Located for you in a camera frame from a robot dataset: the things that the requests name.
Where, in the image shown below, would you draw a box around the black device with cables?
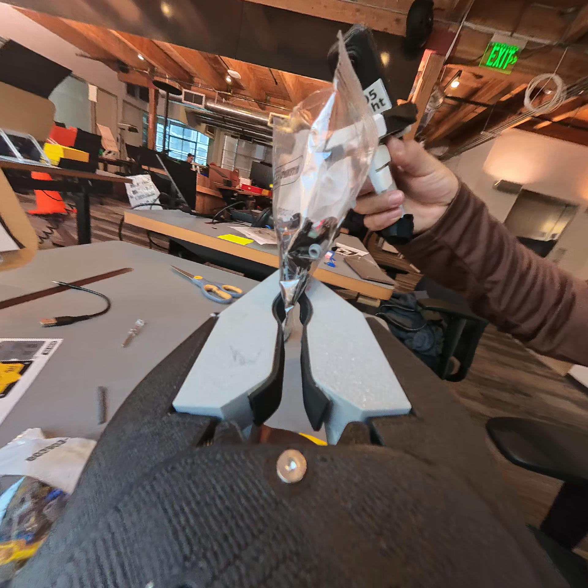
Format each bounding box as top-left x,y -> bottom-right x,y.
230,207 -> 276,229

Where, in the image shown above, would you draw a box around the large window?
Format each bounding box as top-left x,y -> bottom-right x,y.
156,117 -> 209,164

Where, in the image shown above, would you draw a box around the person's right hand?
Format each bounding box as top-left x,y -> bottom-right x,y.
354,137 -> 461,235

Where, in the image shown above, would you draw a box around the small clear-handled screwdriver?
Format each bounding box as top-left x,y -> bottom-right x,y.
122,319 -> 146,348

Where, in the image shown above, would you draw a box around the green exit sign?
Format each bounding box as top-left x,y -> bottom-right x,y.
479,34 -> 526,75

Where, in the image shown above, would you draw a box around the black cable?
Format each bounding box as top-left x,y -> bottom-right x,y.
40,280 -> 112,328

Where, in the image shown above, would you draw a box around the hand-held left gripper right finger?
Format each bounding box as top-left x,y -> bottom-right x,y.
300,276 -> 413,444

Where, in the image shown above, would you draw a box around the person's right forearm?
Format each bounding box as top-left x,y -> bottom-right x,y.
400,181 -> 588,366

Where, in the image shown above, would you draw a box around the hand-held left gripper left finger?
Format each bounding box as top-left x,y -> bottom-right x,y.
172,271 -> 285,425

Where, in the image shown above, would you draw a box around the poster display board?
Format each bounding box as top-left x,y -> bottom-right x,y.
0,169 -> 40,272

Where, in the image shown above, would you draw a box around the orange traffic cone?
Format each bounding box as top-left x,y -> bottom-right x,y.
28,172 -> 70,216

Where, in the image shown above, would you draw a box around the person's left hand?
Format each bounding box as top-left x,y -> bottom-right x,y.
250,425 -> 299,445

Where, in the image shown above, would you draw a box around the white printed sheet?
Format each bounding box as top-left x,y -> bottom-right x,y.
230,225 -> 281,245

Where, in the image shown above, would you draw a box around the background grey table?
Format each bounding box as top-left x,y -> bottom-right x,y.
124,209 -> 396,301

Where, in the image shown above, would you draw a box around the wooden support post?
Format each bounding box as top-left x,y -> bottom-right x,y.
411,48 -> 446,143

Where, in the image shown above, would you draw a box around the plastic bag of black parts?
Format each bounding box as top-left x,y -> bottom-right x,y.
271,30 -> 391,341

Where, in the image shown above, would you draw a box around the yellow storage bin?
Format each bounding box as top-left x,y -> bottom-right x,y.
43,142 -> 90,166

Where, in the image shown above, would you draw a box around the long dark workbench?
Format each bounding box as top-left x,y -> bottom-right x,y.
0,158 -> 134,244

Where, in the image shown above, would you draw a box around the yellow and grey sticker sheet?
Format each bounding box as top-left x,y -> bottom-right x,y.
0,337 -> 63,425

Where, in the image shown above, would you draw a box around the coil of white wire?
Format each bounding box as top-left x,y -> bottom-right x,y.
524,73 -> 567,115

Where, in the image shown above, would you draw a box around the white printed sign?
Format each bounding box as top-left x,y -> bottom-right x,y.
125,174 -> 161,209

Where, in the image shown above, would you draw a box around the black mesh office chair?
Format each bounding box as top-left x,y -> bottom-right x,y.
377,292 -> 488,382

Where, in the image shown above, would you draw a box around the black chair armrest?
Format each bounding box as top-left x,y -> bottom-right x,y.
486,416 -> 588,547

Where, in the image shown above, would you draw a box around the black floor lamp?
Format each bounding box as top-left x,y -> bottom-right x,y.
152,78 -> 183,152

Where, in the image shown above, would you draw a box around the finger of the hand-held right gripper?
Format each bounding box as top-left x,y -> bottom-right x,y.
322,115 -> 384,154

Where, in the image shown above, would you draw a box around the plastic bag of yellow parts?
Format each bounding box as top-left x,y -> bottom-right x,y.
0,427 -> 97,575

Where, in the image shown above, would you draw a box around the grey desk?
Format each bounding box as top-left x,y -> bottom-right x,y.
0,240 -> 331,444

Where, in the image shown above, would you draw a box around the grey orange-handled scissors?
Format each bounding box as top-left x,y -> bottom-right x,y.
171,266 -> 244,305

